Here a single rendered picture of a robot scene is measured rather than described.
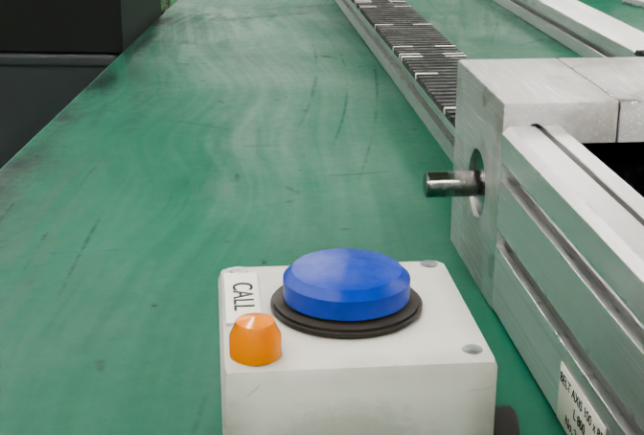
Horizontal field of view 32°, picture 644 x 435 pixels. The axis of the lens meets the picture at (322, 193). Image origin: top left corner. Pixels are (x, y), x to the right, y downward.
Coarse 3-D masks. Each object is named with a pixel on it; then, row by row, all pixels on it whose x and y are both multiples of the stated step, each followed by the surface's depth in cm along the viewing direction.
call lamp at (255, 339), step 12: (252, 312) 32; (240, 324) 32; (252, 324) 32; (264, 324) 32; (276, 324) 32; (240, 336) 31; (252, 336) 31; (264, 336) 31; (276, 336) 32; (240, 348) 31; (252, 348) 31; (264, 348) 31; (276, 348) 32; (240, 360) 32; (252, 360) 31; (264, 360) 32
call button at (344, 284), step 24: (312, 264) 35; (336, 264) 35; (360, 264) 35; (384, 264) 35; (288, 288) 34; (312, 288) 34; (336, 288) 33; (360, 288) 33; (384, 288) 34; (408, 288) 35; (312, 312) 34; (336, 312) 33; (360, 312) 33; (384, 312) 34
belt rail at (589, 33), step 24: (504, 0) 129; (528, 0) 119; (552, 0) 115; (576, 0) 115; (552, 24) 113; (576, 24) 104; (600, 24) 102; (624, 24) 102; (576, 48) 104; (600, 48) 100; (624, 48) 92
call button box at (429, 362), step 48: (240, 288) 36; (432, 288) 37; (288, 336) 33; (336, 336) 33; (384, 336) 33; (432, 336) 33; (480, 336) 34; (240, 384) 31; (288, 384) 32; (336, 384) 32; (384, 384) 32; (432, 384) 32; (480, 384) 32; (240, 432) 32; (288, 432) 32; (336, 432) 32; (384, 432) 32; (432, 432) 32; (480, 432) 33
